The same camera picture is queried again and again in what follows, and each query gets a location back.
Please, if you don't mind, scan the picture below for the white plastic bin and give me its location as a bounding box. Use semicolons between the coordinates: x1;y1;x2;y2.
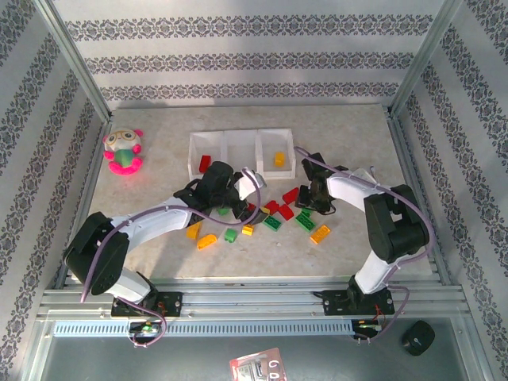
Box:
255;126;297;181
187;130;228;182
223;129;261;178

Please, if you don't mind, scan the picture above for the aluminium mounting rail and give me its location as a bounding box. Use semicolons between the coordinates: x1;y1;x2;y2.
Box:
37;276;471;319

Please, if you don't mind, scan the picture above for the pink white plush toy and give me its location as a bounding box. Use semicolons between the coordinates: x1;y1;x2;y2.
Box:
102;125;145;178

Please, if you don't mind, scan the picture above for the long yellow lego brick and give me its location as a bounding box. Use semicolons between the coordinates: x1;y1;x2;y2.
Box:
309;224;333;245

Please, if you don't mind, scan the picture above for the aluminium side rail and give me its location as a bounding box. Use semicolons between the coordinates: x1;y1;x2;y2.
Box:
386;114;453;286
53;117;114;289

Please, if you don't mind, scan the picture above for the red white package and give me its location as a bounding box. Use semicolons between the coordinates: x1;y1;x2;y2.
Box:
229;347;284;381

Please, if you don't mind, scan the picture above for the long green lego brick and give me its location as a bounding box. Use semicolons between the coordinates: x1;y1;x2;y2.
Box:
294;210;318;233

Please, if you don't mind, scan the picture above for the slotted grey cable duct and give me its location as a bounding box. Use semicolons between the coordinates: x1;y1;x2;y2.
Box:
52;318;355;339

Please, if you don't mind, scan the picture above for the yellow arch lego brick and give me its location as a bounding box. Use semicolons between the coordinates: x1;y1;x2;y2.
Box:
196;233;219;252

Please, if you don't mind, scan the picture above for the aluminium frame post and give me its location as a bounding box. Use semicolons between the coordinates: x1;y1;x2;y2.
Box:
386;0;466;119
33;0;115;125

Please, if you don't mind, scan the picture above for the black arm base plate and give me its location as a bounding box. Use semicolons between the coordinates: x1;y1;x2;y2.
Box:
110;291;185;319
313;288;396;318

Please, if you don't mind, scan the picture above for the purple cable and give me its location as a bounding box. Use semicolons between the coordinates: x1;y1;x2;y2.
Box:
294;145;436;345
80;167;263;349

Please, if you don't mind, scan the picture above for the black oval device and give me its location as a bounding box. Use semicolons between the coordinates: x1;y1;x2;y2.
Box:
400;320;436;357

